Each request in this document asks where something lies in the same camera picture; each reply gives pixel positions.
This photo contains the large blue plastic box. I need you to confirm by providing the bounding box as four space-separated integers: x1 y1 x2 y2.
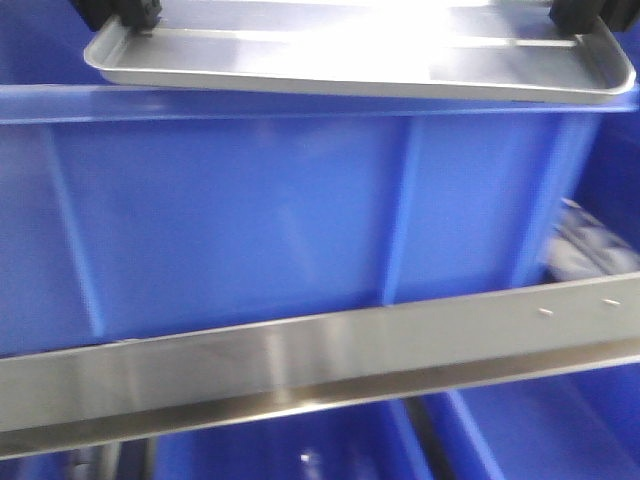
1 85 637 356

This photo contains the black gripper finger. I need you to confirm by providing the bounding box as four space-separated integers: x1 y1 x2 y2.
549 0 639 35
69 0 162 32

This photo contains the small silver ribbed tray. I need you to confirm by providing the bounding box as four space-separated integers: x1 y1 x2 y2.
84 1 636 104

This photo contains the blue bin below rail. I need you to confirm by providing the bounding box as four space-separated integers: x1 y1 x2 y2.
153 365 639 479

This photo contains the steel front rack rail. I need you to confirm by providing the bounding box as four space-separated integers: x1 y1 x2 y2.
1 273 639 459

